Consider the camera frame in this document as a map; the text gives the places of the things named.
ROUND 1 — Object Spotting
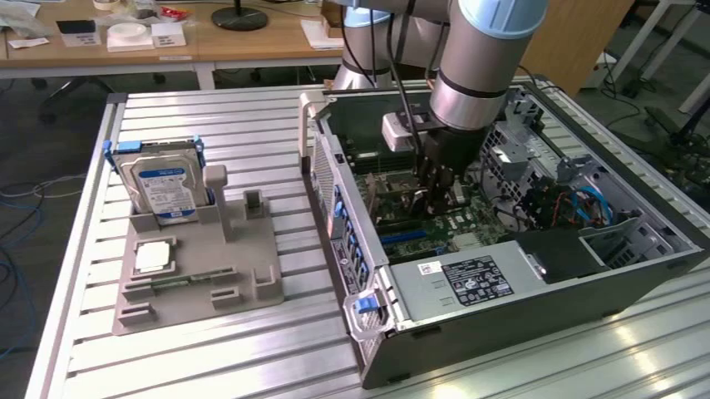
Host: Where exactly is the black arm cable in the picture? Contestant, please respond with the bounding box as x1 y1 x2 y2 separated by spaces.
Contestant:
386 0 426 167

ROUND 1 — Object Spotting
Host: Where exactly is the green Dell motherboard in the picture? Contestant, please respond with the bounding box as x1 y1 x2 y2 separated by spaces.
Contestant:
338 136 529 265

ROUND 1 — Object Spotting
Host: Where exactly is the black open PC case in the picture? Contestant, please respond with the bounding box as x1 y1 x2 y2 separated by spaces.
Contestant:
307 74 710 391

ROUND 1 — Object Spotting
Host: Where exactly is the grey power supply unit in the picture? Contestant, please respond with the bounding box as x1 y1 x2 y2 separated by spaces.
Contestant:
390 240 550 324

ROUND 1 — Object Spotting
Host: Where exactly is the plain white box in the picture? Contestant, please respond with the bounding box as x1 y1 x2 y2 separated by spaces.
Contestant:
150 22 187 48

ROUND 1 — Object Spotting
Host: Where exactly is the black office chair base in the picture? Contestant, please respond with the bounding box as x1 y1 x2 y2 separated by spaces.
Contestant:
31 72 169 124

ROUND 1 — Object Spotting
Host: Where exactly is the blue expansion slot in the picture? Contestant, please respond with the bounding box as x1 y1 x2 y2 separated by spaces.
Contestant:
380 230 428 247

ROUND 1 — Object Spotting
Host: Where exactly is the blue case latch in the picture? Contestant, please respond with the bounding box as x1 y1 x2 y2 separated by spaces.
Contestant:
353 292 380 318

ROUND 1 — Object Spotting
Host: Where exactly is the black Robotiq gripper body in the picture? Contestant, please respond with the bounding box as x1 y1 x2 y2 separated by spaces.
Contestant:
418 123 485 175

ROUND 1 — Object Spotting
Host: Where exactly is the green RAM stick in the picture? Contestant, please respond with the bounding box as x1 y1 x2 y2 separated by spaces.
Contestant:
149 272 225 291

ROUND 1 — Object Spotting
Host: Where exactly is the black round lamp base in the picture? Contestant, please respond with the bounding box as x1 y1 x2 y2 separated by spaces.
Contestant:
210 0 271 32

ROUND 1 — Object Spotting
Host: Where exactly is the blue SATA wire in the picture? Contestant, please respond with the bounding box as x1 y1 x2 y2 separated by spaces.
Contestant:
573 185 616 229

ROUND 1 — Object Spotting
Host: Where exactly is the silver CPU chip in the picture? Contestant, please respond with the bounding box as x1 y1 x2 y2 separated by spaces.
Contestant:
135 243 174 274

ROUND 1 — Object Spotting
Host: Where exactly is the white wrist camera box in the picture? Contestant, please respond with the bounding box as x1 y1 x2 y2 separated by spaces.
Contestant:
381 111 428 153

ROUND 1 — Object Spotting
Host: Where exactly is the RAM slot row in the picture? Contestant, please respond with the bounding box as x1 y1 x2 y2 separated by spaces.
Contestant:
349 147 418 174

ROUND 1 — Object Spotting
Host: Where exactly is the hard disk with blue caddy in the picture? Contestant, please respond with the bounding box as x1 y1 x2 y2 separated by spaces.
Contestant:
102 135 207 228

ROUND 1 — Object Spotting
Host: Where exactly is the red package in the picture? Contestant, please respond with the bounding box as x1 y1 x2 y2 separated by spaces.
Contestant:
161 5 194 22

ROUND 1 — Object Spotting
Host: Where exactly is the grey case stop post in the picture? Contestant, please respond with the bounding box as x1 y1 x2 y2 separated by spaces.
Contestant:
298 91 330 186

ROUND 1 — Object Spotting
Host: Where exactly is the silver chipset heatsink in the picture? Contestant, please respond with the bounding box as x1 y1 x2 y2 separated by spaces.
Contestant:
458 234 490 252

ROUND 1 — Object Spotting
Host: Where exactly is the red black power wire bundle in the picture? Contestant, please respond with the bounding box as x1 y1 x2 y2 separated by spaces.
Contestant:
530 189 574 230

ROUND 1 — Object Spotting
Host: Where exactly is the white box with black top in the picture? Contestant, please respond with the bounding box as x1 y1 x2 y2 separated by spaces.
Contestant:
55 19 103 48

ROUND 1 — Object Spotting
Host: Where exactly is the white box with round dish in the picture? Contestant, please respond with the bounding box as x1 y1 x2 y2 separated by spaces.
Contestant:
106 22 157 53

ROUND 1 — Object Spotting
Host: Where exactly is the clear plastic bag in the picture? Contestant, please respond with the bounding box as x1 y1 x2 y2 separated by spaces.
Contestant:
0 2 57 39

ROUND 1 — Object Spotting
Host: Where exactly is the wooden desk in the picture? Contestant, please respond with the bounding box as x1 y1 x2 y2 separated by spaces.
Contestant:
0 0 501 91

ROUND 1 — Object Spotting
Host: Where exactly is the grey 3D-printed parts rack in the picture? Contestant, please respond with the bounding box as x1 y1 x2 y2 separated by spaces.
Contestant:
110 164 286 337

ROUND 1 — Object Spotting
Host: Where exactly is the wooden cabinet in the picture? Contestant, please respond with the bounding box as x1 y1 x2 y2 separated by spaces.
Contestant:
518 0 637 96

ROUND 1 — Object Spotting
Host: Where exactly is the white paper stack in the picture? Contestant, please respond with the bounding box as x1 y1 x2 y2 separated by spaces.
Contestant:
299 18 346 52

